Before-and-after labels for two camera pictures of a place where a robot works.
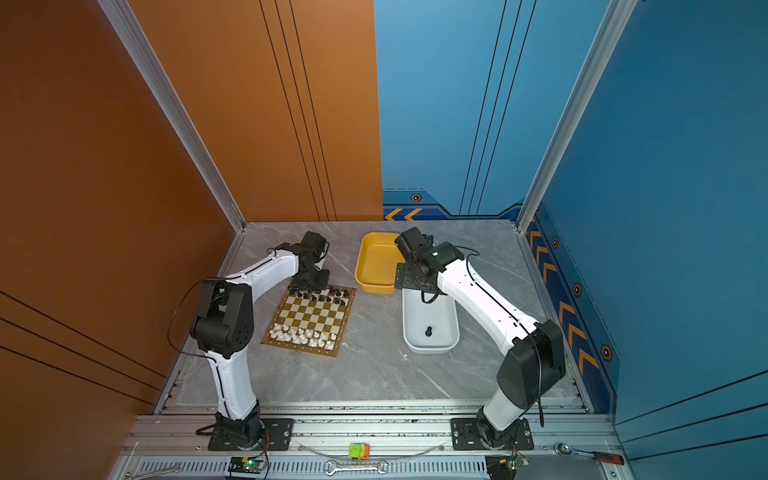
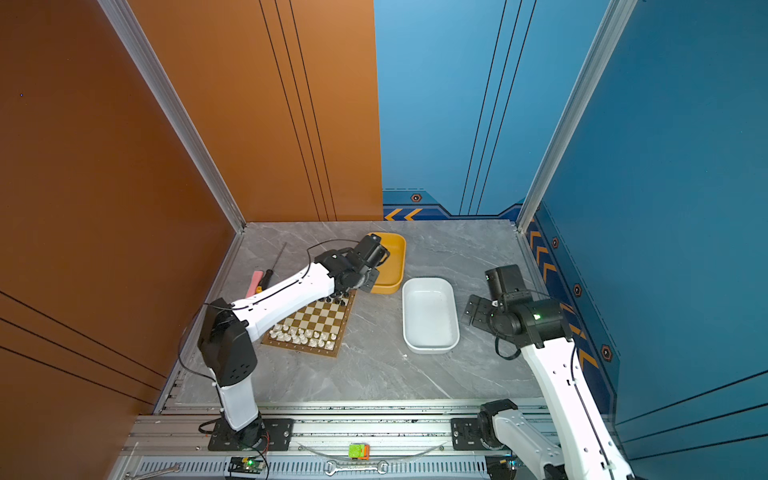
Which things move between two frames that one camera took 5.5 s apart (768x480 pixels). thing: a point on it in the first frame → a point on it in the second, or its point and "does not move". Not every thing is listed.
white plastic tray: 440,315 does not move
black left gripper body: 317,282 → 368,281
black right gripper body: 409,280 → 485,315
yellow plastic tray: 377,258 does not move
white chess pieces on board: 313,339 does not move
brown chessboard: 310,320 does not move
